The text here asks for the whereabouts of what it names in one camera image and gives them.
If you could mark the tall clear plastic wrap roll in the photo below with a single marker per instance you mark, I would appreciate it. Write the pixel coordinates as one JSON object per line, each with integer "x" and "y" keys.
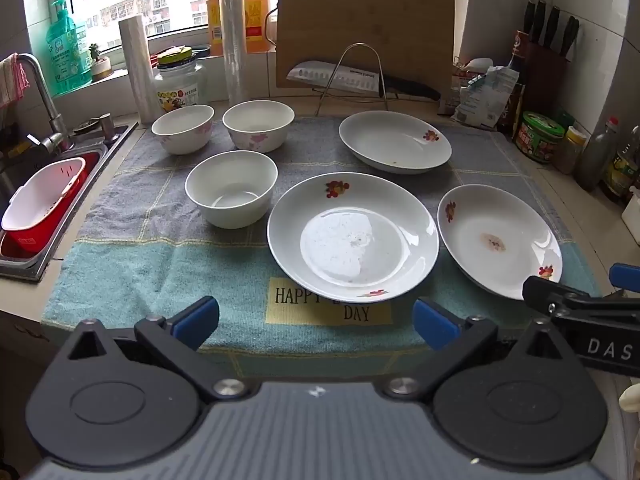
{"x": 234, "y": 35}

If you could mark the dark red knife block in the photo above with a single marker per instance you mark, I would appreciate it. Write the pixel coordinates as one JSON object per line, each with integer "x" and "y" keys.
{"x": 547, "y": 75}

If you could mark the white pink-floral bowl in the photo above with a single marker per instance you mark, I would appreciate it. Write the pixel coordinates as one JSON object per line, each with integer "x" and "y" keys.
{"x": 182, "y": 135}
{"x": 257, "y": 135}

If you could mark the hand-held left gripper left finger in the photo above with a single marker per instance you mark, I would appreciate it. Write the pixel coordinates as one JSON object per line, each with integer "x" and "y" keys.
{"x": 197, "y": 317}

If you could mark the plain white bowl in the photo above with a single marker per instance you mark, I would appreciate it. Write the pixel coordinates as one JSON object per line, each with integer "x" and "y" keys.
{"x": 230, "y": 210}

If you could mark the white and blue bag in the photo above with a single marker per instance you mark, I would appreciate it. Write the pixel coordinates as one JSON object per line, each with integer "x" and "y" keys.
{"x": 482, "y": 100}

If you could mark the white floral plate stained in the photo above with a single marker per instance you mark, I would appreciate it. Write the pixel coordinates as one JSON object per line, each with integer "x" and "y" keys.
{"x": 500, "y": 245}

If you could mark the short plastic bag roll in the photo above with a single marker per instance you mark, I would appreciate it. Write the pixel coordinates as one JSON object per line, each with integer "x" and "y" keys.
{"x": 137, "y": 70}

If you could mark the steel sink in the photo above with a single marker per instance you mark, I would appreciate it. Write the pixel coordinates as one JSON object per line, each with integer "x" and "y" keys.
{"x": 30, "y": 271}

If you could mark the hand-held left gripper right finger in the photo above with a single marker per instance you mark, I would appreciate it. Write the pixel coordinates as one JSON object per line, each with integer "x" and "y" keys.
{"x": 435, "y": 322}

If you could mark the yellow-lidded jar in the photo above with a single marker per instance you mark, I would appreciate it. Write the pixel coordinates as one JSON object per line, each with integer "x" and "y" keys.
{"x": 570, "y": 152}

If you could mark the green detergent bottle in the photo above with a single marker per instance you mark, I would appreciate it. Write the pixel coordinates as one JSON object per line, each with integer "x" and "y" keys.
{"x": 67, "y": 55}

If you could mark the metal faucet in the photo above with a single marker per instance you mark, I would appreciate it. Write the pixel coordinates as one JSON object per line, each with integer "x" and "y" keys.
{"x": 45, "y": 95}

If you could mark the green-capped bottle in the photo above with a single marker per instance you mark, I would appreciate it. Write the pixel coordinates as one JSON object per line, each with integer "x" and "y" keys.
{"x": 565, "y": 119}

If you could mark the green-lidded sauce jar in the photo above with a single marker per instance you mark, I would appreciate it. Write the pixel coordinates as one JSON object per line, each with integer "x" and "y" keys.
{"x": 540, "y": 142}

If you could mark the red and white packet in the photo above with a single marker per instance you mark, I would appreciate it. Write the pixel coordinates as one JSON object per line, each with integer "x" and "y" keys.
{"x": 462, "y": 82}

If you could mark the pink cloth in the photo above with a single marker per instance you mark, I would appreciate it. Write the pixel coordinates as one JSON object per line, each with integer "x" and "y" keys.
{"x": 12, "y": 82}

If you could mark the red basin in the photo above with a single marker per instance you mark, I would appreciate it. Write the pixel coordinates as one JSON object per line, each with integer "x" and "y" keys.
{"x": 55, "y": 237}

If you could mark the orange cooking oil bottle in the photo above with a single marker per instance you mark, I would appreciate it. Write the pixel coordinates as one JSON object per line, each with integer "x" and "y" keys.
{"x": 257, "y": 20}

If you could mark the bamboo cutting board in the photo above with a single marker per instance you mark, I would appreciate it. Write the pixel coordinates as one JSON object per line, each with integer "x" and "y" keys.
{"x": 360, "y": 15}

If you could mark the white colander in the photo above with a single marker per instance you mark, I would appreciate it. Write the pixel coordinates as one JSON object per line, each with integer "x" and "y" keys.
{"x": 40, "y": 200}

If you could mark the clear bottle with yellow label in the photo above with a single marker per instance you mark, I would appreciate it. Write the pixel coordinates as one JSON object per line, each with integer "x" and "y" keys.
{"x": 622, "y": 170}

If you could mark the white container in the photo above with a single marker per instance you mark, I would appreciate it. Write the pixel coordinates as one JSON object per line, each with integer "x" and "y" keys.
{"x": 632, "y": 210}

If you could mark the glass jar with green lid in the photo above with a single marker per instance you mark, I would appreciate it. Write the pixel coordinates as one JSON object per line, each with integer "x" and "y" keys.
{"x": 177, "y": 87}

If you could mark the metal sink knob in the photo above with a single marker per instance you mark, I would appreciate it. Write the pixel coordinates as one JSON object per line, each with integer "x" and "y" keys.
{"x": 106, "y": 127}

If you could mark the grey and teal towel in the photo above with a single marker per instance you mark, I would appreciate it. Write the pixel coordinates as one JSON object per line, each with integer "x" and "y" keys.
{"x": 150, "y": 260}

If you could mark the clear bottle with red cap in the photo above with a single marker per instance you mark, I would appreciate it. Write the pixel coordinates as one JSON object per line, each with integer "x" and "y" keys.
{"x": 597, "y": 160}

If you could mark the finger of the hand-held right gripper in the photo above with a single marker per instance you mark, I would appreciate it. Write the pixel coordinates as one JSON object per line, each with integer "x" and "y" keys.
{"x": 625, "y": 276}
{"x": 537, "y": 290}

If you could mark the small potted plant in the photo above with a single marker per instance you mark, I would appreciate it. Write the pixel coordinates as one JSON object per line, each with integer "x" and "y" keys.
{"x": 101, "y": 67}

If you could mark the person's right hand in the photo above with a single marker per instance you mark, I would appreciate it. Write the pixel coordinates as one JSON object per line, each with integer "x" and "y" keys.
{"x": 631, "y": 399}

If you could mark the large white floral plate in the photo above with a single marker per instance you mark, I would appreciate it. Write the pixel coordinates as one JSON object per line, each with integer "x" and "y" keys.
{"x": 350, "y": 240}

